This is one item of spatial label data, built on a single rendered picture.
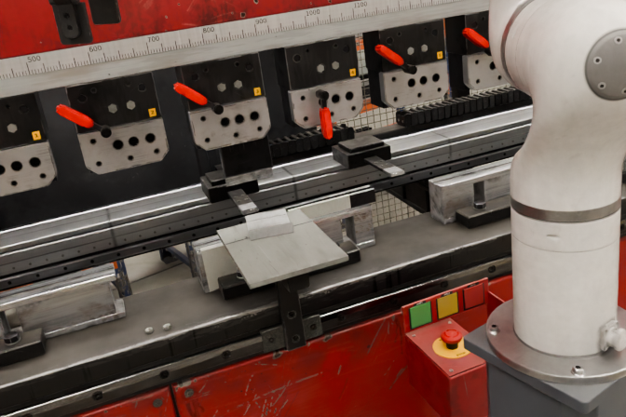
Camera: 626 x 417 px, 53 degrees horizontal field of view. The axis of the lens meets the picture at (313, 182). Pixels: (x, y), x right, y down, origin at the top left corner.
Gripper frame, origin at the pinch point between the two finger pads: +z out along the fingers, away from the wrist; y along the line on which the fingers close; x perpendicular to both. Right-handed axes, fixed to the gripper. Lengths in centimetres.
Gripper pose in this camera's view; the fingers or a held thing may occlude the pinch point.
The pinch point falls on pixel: (91, 23)
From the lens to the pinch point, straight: 73.3
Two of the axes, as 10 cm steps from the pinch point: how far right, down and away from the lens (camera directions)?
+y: 0.3, -4.4, 9.0
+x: -10.0, 0.4, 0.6
